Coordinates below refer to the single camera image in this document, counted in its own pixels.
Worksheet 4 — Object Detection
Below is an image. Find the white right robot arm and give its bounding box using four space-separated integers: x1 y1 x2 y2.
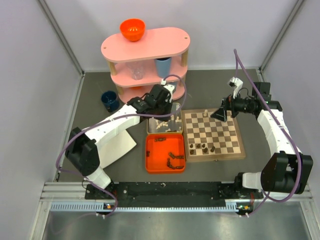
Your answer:
211 77 313 198

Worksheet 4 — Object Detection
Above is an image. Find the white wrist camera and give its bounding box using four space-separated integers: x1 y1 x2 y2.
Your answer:
160 78 177 103
227 77 243 99

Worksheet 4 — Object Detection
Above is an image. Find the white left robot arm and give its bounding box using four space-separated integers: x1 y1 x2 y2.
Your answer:
65 84 176 199

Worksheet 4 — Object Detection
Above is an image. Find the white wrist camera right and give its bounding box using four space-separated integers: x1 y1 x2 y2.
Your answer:
227 77 243 99

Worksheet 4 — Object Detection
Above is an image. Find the pink three-tier shelf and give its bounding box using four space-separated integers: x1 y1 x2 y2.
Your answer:
100 27 191 103

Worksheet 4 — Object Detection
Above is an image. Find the blue cup middle shelf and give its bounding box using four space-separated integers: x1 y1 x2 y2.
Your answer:
154 57 172 78

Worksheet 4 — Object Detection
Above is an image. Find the white bishop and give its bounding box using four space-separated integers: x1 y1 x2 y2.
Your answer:
203 109 208 117

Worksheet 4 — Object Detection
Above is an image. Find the white paper sheet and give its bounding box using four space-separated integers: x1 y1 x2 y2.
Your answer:
97 130 137 169

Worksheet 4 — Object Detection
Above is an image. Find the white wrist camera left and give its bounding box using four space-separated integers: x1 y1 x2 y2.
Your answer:
160 78 177 103

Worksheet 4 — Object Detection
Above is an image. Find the blue cup bottom shelf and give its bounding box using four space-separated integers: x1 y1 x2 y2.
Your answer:
164 81 177 94

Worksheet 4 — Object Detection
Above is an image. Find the blue cup shelf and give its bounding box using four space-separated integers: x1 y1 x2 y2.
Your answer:
164 81 177 94
154 57 172 78

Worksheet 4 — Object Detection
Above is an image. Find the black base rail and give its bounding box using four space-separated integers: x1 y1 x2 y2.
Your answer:
84 181 256 208

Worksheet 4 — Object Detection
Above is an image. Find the clear glass cup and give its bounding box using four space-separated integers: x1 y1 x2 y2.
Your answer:
126 61 145 80

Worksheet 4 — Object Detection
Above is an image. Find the orange tin box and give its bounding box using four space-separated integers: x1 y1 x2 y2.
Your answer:
145 133 186 174

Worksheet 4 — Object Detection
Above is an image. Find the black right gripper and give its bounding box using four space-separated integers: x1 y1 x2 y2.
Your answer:
210 88 256 122

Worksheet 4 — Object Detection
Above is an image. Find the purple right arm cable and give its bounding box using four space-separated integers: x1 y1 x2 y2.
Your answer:
233 48 305 218

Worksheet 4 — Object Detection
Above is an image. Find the dark blue mug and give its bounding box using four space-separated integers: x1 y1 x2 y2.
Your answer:
100 90 120 113

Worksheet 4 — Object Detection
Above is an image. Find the orange bowl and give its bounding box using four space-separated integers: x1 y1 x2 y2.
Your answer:
119 18 146 42

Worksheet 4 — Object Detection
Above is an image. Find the wooden chess board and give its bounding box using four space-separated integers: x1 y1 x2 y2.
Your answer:
181 108 246 163

